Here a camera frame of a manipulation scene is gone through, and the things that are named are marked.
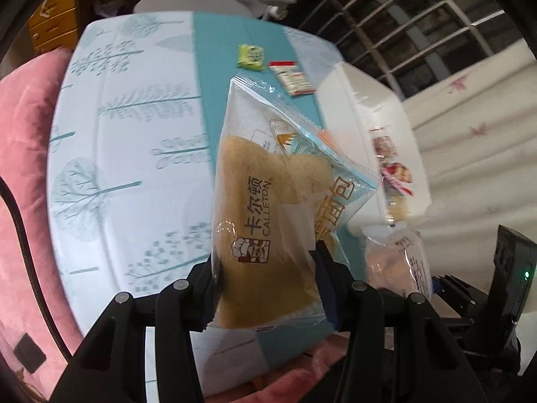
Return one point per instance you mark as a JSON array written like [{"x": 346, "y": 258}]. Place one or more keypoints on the red white cartoon snack bag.
[{"x": 396, "y": 177}]

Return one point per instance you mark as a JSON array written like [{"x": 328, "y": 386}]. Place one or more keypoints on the white floral curtain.
[{"x": 476, "y": 132}]

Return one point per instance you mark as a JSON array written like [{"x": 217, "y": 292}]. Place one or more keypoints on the pink quilted blanket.
[{"x": 28, "y": 98}]

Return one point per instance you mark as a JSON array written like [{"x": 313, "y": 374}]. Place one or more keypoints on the small black device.
[{"x": 29, "y": 354}]

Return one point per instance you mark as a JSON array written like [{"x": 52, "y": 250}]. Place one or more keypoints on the white plastic storage bin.
[{"x": 367, "y": 121}]

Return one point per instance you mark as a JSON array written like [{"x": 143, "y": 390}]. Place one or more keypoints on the white leaf-print tablecloth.
[{"x": 130, "y": 169}]

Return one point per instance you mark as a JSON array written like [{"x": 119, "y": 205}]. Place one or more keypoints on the metal window grille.
[{"x": 408, "y": 45}]

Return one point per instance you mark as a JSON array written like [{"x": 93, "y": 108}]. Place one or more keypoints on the small red white packet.
[{"x": 291, "y": 78}]

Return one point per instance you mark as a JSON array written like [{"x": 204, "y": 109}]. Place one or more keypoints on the teal striped table runner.
[{"x": 235, "y": 92}]

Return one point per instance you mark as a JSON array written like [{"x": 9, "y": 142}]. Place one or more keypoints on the small green snack packet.
[{"x": 251, "y": 57}]

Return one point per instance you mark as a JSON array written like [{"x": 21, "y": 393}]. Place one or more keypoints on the Calleton bread bag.
[{"x": 280, "y": 188}]

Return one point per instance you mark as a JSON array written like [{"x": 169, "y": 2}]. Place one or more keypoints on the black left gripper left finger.
[{"x": 109, "y": 365}]

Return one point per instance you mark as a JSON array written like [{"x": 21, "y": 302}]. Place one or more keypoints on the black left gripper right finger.
[{"x": 399, "y": 349}]

